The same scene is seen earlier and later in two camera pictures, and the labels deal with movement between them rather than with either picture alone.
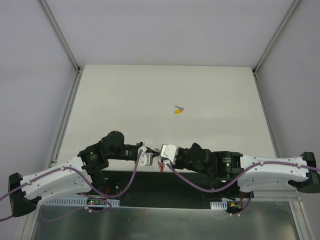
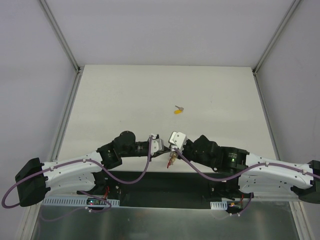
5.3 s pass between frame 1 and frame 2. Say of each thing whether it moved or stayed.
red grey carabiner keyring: moved
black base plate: stayed
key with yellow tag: stayed
